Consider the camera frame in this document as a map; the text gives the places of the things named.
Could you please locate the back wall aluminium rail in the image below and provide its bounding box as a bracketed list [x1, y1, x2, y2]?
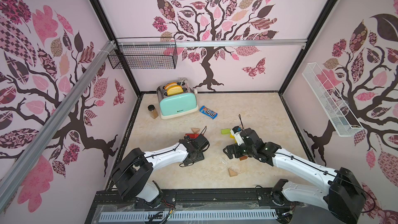
[118, 38, 307, 48]

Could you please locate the light brown triangular block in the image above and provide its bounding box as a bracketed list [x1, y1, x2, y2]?
[228, 168, 238, 177]

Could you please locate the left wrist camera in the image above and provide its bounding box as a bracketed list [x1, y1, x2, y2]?
[193, 134, 210, 152]

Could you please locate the left wall aluminium rail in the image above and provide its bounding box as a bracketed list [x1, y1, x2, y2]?
[1, 40, 116, 211]

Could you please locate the orange toast slice back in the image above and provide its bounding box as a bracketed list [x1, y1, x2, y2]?
[164, 82, 178, 90]

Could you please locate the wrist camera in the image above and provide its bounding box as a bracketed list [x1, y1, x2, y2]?
[231, 126, 244, 146]
[193, 134, 210, 152]

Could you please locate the wall aluminium rail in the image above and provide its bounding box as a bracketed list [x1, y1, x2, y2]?
[118, 38, 307, 48]
[1, 40, 116, 211]

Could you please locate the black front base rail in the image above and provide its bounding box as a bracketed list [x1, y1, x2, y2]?
[92, 186, 303, 209]

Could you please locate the dark red rectangular block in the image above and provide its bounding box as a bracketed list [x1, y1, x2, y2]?
[185, 134, 195, 139]

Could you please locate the yellow toast slice front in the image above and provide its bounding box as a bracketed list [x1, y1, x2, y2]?
[166, 85, 184, 96]

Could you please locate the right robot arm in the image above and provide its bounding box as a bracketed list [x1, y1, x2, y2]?
[223, 127, 367, 224]

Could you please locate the white wire wall shelf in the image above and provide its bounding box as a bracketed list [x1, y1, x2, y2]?
[302, 62, 364, 137]

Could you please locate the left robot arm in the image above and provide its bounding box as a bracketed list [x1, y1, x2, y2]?
[110, 134, 210, 207]

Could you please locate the white slotted cable duct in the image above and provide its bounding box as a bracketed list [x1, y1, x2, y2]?
[98, 209, 278, 224]

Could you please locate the beige triangular wooden block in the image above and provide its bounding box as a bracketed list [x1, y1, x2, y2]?
[191, 128, 201, 134]

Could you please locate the small brown spice jar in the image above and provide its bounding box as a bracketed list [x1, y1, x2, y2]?
[148, 105, 159, 119]

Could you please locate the dark brown triangular block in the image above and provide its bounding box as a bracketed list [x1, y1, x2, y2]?
[239, 156, 248, 161]

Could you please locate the blue candy packet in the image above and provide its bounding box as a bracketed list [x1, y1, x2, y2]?
[200, 106, 218, 119]

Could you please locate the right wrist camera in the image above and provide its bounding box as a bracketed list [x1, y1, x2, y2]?
[231, 126, 244, 146]

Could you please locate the lime green block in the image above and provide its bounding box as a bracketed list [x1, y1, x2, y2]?
[221, 129, 231, 135]

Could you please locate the mint green toy toaster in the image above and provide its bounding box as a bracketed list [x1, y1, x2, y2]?
[156, 78, 199, 120]

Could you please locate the black wire wall basket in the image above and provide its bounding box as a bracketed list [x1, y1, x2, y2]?
[108, 37, 178, 69]

